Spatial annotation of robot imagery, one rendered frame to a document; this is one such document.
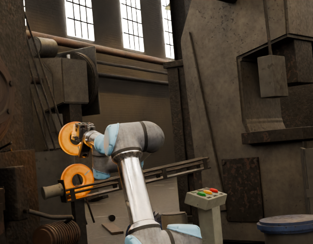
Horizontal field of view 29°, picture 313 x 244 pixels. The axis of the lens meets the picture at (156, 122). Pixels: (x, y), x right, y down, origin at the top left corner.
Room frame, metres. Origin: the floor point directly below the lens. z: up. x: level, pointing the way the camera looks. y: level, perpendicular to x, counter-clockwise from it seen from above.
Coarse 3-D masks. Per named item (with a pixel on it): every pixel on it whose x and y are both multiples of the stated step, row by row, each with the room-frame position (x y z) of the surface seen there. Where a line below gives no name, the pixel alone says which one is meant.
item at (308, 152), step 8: (304, 152) 3.84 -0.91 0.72; (312, 152) 3.82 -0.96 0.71; (304, 160) 3.84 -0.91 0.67; (312, 160) 3.82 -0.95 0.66; (304, 168) 3.88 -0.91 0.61; (312, 168) 3.82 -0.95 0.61; (304, 176) 4.03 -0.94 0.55; (312, 176) 3.82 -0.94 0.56; (304, 184) 4.20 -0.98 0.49; (312, 184) 3.82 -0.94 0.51; (304, 192) 4.37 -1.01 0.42; (312, 192) 3.82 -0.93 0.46; (312, 200) 3.82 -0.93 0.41; (312, 208) 3.82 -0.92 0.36
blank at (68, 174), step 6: (66, 168) 2.83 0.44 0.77; (72, 168) 2.83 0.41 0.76; (78, 168) 2.85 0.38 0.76; (84, 168) 2.86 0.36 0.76; (66, 174) 2.82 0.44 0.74; (72, 174) 2.83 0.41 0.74; (84, 174) 2.86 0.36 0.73; (90, 174) 2.87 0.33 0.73; (66, 180) 2.82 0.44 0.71; (84, 180) 2.87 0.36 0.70; (90, 180) 2.87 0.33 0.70; (66, 186) 2.82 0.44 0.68; (72, 186) 2.83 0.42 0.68; (90, 186) 2.87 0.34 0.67; (66, 192) 2.82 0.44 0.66; (84, 192) 2.86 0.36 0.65
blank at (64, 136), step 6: (66, 126) 2.82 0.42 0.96; (72, 126) 2.83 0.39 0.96; (60, 132) 2.82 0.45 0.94; (66, 132) 2.82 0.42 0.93; (60, 138) 2.80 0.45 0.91; (66, 138) 2.82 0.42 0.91; (60, 144) 2.82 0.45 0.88; (66, 144) 2.81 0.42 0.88; (72, 144) 2.83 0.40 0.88; (78, 144) 2.85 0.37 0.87; (66, 150) 2.81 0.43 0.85; (72, 150) 2.82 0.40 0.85; (78, 150) 2.84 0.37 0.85
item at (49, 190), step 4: (56, 184) 2.80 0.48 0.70; (60, 184) 2.80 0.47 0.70; (44, 188) 2.76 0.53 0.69; (48, 188) 2.77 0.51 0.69; (52, 188) 2.78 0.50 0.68; (56, 188) 2.78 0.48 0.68; (60, 188) 2.79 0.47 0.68; (44, 192) 2.76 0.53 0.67; (48, 192) 2.76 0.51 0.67; (52, 192) 2.77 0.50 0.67; (56, 192) 2.78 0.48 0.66; (60, 192) 2.79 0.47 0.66; (44, 196) 2.77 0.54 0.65; (48, 196) 2.77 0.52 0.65; (52, 196) 2.78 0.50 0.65; (56, 196) 2.80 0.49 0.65
